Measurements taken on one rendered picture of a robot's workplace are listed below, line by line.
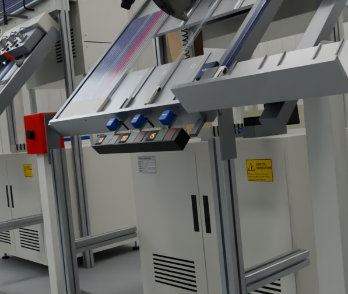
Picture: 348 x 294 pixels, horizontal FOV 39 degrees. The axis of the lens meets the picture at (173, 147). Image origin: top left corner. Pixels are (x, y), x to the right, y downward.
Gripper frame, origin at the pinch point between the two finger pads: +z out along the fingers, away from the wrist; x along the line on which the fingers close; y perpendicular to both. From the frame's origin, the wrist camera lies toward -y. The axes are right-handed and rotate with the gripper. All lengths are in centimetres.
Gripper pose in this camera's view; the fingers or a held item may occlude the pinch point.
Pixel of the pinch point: (182, 17)
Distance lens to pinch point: 127.6
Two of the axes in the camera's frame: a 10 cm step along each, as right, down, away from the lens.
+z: 6.4, 5.6, 5.2
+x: 0.9, -7.3, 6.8
